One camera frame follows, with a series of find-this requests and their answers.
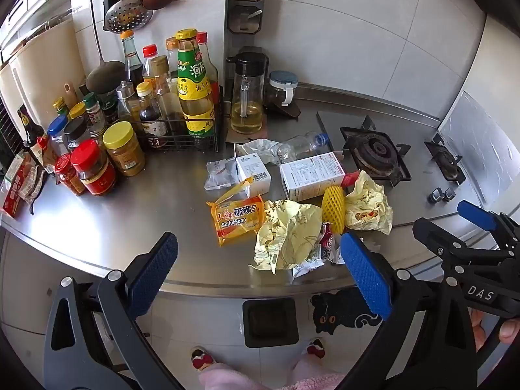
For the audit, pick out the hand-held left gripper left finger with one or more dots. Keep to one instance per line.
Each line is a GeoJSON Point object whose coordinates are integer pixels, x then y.
{"type": "Point", "coordinates": [152, 276]}

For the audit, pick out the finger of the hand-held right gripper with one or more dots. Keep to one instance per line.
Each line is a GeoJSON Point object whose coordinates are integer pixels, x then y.
{"type": "Point", "coordinates": [477, 214]}
{"type": "Point", "coordinates": [438, 237]}

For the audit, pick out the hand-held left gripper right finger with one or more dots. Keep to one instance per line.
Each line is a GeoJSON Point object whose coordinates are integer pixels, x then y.
{"type": "Point", "coordinates": [365, 276]}

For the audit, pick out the yellow paper wrapper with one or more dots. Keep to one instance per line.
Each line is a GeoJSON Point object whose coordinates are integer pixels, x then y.
{"type": "Point", "coordinates": [288, 231]}
{"type": "Point", "coordinates": [367, 205]}

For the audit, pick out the yellow foam fruit net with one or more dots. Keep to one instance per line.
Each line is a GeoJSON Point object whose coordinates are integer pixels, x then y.
{"type": "Point", "coordinates": [333, 207]}

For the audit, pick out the red carton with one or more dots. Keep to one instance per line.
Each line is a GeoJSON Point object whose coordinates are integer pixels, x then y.
{"type": "Point", "coordinates": [350, 179]}

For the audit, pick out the square trash bin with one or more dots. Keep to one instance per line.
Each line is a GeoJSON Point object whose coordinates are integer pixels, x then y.
{"type": "Point", "coordinates": [270, 323]}

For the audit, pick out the small white box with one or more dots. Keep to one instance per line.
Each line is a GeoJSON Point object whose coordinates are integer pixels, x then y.
{"type": "Point", "coordinates": [252, 168]}

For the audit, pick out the person's right hand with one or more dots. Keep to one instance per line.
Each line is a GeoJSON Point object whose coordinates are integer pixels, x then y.
{"type": "Point", "coordinates": [511, 331]}

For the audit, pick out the stove knob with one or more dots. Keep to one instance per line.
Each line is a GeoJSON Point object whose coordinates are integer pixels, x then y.
{"type": "Point", "coordinates": [435, 196]}
{"type": "Point", "coordinates": [449, 193]}

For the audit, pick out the black cat floor mat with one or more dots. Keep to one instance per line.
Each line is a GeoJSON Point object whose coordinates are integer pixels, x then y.
{"type": "Point", "coordinates": [337, 313]}

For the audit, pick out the red snack wrapper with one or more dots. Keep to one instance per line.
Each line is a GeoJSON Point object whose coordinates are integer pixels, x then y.
{"type": "Point", "coordinates": [327, 241]}

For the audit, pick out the white snack wrapper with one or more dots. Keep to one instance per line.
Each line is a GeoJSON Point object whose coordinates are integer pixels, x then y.
{"type": "Point", "coordinates": [308, 267]}

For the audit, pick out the small gas burner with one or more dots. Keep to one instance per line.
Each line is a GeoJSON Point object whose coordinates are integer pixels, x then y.
{"type": "Point", "coordinates": [447, 162]}

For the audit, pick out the aluminium foil splash guard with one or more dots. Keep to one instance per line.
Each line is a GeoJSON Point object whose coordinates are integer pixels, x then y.
{"type": "Point", "coordinates": [483, 146]}

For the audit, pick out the slipper with red bow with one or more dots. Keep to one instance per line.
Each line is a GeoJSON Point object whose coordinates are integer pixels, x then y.
{"type": "Point", "coordinates": [202, 359]}
{"type": "Point", "coordinates": [315, 348]}

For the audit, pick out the yellow soap packet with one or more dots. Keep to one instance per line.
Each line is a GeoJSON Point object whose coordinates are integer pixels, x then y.
{"type": "Point", "coordinates": [237, 219]}

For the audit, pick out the large gas burner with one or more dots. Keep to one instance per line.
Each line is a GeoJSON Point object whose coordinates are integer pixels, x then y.
{"type": "Point", "coordinates": [375, 152]}

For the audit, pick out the large white carton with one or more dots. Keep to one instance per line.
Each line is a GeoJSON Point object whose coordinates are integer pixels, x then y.
{"type": "Point", "coordinates": [310, 174]}

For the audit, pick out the large red lid jar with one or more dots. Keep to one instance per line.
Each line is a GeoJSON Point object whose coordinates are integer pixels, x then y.
{"type": "Point", "coordinates": [95, 168]}

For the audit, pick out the clear plastic wrapper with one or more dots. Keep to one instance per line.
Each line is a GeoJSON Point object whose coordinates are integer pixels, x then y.
{"type": "Point", "coordinates": [219, 172]}

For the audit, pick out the large yellow lid jar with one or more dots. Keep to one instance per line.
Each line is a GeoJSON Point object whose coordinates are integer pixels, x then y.
{"type": "Point", "coordinates": [124, 152]}

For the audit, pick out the red lid chili jar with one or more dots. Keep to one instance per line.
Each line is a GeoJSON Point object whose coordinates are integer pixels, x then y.
{"type": "Point", "coordinates": [69, 174]}

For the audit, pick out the pink fleece clothing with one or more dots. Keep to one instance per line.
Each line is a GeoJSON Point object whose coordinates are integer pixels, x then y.
{"type": "Point", "coordinates": [268, 378]}

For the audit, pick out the clear plastic bottle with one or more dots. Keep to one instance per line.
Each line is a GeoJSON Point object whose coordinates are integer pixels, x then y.
{"type": "Point", "coordinates": [298, 148]}

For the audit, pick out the patterned cloth pouch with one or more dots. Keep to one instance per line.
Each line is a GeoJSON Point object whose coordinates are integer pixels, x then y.
{"type": "Point", "coordinates": [31, 187]}

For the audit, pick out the yellow cap dark sauce bottle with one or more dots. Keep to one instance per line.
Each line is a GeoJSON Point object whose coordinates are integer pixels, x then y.
{"type": "Point", "coordinates": [151, 118]}

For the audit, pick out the black lid jar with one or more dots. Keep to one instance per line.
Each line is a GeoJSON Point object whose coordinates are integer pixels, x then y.
{"type": "Point", "coordinates": [76, 132]}

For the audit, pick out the crumpled white plastic bag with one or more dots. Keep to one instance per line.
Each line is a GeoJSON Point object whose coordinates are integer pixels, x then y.
{"type": "Point", "coordinates": [263, 148]}

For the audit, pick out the red food packet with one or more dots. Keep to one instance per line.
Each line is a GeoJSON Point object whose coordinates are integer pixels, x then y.
{"type": "Point", "coordinates": [14, 187]}

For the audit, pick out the blue lid jar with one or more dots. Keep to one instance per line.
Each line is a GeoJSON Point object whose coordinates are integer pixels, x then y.
{"type": "Point", "coordinates": [57, 132]}

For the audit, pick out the green cap spice jar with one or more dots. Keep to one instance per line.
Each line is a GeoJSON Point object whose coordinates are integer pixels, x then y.
{"type": "Point", "coordinates": [94, 113]}

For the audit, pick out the steel cap glass bottle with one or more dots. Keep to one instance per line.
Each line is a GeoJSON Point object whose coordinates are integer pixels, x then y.
{"type": "Point", "coordinates": [126, 103]}

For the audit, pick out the small yellow lid jar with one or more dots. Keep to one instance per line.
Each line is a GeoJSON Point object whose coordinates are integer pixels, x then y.
{"type": "Point", "coordinates": [77, 110]}

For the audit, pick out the gold cap bottle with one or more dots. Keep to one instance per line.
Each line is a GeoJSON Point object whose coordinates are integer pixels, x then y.
{"type": "Point", "coordinates": [164, 85]}

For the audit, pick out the large yellow label bottle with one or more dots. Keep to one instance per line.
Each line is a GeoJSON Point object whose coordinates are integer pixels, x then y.
{"type": "Point", "coordinates": [195, 89]}

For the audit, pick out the black sauce bottle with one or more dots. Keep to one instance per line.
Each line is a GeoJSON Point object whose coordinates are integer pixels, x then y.
{"type": "Point", "coordinates": [29, 126]}

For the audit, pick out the glass oil dispenser black lid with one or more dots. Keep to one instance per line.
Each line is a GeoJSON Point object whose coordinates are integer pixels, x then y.
{"type": "Point", "coordinates": [247, 101]}

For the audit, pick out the hanging kitchen utensils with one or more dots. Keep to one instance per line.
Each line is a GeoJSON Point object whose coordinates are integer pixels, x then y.
{"type": "Point", "coordinates": [106, 77]}

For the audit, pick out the glass jar grey lid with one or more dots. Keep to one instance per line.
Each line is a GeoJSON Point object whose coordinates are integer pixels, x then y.
{"type": "Point", "coordinates": [281, 87]}

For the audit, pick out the red cap bottle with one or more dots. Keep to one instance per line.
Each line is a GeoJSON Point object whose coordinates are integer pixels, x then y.
{"type": "Point", "coordinates": [208, 63]}
{"type": "Point", "coordinates": [149, 63]}

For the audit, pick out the dark soy sauce bottle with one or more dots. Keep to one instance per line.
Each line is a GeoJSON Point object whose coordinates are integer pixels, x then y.
{"type": "Point", "coordinates": [132, 61]}

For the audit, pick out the orange cap bottle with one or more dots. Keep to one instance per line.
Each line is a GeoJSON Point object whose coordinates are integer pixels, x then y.
{"type": "Point", "coordinates": [172, 55]}

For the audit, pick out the pale cutting board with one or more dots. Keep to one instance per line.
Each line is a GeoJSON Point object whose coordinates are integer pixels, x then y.
{"type": "Point", "coordinates": [44, 69]}

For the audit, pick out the slotted steel skimmer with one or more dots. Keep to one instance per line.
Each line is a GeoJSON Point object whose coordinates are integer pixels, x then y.
{"type": "Point", "coordinates": [128, 14]}

